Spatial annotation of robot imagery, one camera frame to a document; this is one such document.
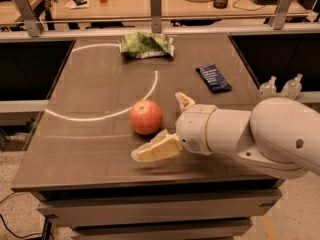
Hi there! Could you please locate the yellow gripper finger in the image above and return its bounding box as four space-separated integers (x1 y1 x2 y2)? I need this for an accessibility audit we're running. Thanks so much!
131 129 183 163
175 92 195 112

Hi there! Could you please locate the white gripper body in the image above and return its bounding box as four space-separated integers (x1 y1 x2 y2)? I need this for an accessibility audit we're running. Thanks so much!
176 104 217 155

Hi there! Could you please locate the red apple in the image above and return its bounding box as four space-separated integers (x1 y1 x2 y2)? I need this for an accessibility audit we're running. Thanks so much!
129 100 163 135

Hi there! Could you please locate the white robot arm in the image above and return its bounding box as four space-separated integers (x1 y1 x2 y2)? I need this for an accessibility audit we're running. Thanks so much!
131 93 320 179

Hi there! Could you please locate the blue rxbar wrapper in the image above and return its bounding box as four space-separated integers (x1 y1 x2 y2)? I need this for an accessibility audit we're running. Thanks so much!
196 65 232 92

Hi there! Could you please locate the green chip bag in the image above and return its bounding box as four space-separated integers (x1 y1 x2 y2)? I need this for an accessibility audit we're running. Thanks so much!
119 32 175 59

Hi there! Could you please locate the clear plastic bottle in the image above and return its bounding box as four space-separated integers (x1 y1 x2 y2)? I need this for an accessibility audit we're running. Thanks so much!
281 74 303 100
259 76 277 98

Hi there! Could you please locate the lower cabinet drawer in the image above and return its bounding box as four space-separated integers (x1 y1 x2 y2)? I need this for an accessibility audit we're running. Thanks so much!
71 218 252 240

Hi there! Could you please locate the cabinet drawer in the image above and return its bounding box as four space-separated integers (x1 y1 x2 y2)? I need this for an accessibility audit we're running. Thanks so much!
71 218 252 240
38 189 281 228

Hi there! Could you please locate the black mesh pen holder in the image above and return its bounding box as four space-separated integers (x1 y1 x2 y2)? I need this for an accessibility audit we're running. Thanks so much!
213 0 229 9

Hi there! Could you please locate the upper cabinet drawer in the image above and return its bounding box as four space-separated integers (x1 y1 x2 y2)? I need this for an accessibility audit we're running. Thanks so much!
38 189 281 228

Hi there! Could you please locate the middle metal rail bracket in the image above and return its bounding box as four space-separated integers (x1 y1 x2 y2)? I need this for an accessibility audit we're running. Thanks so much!
150 0 162 33

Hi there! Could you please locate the metal rail bracket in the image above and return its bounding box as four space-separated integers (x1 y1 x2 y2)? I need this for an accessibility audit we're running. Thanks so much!
270 0 293 30
13 0 43 37
150 0 162 33

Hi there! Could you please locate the right metal rail bracket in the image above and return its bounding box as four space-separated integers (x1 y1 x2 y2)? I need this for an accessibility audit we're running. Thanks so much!
270 0 293 30

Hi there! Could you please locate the black floor cable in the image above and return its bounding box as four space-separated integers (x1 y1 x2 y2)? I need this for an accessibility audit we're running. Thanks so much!
0 192 44 240

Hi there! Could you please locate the left metal rail bracket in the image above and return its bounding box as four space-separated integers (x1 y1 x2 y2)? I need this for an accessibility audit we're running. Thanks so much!
13 0 43 37

